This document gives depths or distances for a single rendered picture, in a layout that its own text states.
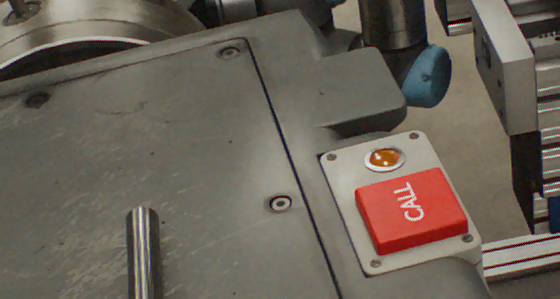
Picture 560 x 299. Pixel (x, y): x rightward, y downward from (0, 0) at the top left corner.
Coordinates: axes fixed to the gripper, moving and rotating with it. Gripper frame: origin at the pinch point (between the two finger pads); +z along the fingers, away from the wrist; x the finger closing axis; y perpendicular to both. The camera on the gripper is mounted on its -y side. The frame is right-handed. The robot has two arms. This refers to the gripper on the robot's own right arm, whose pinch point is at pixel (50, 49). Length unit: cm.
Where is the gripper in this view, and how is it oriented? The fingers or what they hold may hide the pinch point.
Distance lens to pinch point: 140.5
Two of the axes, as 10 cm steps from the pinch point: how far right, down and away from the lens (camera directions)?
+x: -1.6, -8.0, -5.8
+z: -9.7, 2.3, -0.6
